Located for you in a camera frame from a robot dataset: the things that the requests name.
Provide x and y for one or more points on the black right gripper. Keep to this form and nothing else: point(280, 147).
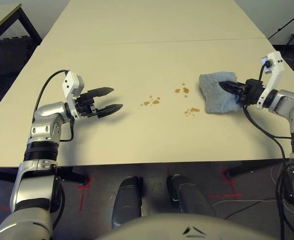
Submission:
point(251, 91)

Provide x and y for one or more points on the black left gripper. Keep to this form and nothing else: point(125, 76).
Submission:
point(85, 106)

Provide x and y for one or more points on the light blue terry rag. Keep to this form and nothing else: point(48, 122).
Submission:
point(216, 100)

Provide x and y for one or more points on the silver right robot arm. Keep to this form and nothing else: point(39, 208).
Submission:
point(286, 100)

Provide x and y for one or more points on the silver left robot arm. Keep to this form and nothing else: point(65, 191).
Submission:
point(37, 185)

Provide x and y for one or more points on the brown liquid spill drops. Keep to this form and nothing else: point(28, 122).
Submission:
point(156, 102)
point(193, 109)
point(185, 90)

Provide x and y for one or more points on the black table foot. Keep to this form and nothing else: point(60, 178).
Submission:
point(74, 177)
point(246, 170)

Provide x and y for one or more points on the grey left robot leg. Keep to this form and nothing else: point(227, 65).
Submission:
point(126, 200)

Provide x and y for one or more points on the grey robot leg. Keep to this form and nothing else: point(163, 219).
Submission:
point(126, 200)
point(189, 195)

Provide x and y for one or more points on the red floor tape cross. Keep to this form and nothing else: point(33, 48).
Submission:
point(232, 190)

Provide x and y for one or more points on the black foam floor mat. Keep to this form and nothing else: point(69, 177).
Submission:
point(9, 57)

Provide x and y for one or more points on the grey right robot leg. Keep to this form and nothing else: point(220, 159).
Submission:
point(189, 195)

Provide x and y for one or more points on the grey robot torso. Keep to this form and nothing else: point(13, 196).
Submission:
point(161, 227)

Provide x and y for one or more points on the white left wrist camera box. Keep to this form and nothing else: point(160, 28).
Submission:
point(69, 82)

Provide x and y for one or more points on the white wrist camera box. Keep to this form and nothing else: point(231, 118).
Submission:
point(69, 82)
point(276, 67)

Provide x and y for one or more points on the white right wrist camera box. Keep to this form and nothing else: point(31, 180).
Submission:
point(276, 67)

